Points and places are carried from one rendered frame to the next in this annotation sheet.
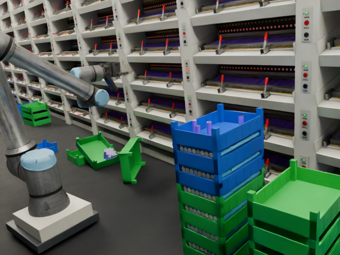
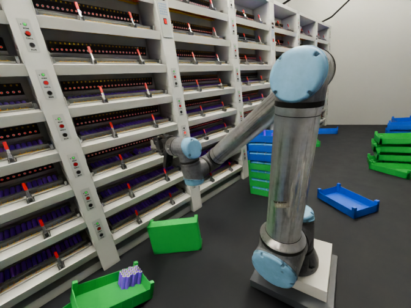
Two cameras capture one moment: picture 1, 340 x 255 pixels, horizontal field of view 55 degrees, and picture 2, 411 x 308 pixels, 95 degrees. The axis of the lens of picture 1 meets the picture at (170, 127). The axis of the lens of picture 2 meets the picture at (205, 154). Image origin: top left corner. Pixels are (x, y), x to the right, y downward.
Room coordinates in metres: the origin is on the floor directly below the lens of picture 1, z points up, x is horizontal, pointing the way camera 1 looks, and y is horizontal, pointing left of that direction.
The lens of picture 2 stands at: (1.82, 1.26, 0.88)
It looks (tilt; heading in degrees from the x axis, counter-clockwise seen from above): 17 degrees down; 265
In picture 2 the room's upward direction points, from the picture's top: 9 degrees counter-clockwise
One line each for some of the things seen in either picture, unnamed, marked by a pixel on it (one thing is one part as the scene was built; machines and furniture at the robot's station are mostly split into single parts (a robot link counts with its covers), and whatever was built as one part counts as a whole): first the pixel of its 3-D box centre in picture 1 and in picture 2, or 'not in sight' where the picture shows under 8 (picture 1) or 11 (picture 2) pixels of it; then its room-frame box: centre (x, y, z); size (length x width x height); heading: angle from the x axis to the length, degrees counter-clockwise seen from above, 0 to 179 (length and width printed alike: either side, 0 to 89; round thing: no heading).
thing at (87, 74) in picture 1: (82, 75); (186, 148); (1.83, 0.45, 0.68); 0.12 x 0.09 x 0.10; 126
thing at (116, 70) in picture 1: (110, 70); (165, 144); (1.93, 0.31, 0.68); 0.12 x 0.08 x 0.09; 126
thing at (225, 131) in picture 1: (218, 124); (268, 134); (1.16, -0.18, 0.52); 0.30 x 0.20 x 0.08; 135
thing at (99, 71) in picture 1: (96, 73); (174, 146); (1.88, 0.38, 0.68); 0.10 x 0.05 x 0.09; 36
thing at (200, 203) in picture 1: (221, 183); (269, 162); (1.16, -0.18, 0.28); 0.30 x 0.20 x 0.08; 135
